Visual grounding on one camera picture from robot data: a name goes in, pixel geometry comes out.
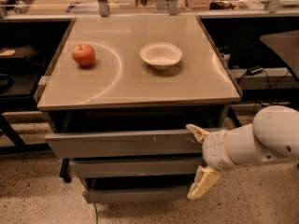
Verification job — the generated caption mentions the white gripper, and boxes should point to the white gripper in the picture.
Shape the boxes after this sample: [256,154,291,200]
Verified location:
[186,124,237,200]

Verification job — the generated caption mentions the grey top drawer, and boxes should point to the grey top drawer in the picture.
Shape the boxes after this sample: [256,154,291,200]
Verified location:
[46,129,202,158]

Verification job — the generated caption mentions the grey drawer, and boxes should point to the grey drawer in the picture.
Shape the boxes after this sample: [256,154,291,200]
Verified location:
[70,156,202,178]
[46,129,202,158]
[82,176,191,203]

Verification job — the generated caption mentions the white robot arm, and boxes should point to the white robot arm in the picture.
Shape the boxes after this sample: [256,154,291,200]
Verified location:
[186,105,299,200]

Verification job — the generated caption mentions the grey middle drawer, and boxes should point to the grey middle drawer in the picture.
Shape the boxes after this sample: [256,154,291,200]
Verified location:
[70,156,202,178]

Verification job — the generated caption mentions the grey drawer cabinet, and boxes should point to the grey drawer cabinet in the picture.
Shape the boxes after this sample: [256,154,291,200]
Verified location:
[38,16,240,189]

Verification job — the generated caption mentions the grey bottom drawer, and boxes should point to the grey bottom drawer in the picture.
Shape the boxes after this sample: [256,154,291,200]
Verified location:
[82,176,191,203]

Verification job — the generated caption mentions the black power adapter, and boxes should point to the black power adapter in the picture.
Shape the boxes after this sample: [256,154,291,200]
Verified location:
[246,65,263,76]

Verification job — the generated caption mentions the white paper bowl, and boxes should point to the white paper bowl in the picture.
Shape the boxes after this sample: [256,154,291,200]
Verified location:
[139,42,182,70]

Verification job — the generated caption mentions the red apple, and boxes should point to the red apple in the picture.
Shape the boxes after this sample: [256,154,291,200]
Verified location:
[72,44,95,67]

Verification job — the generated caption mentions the black chair left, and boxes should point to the black chair left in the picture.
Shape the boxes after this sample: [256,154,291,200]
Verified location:
[0,46,45,92]

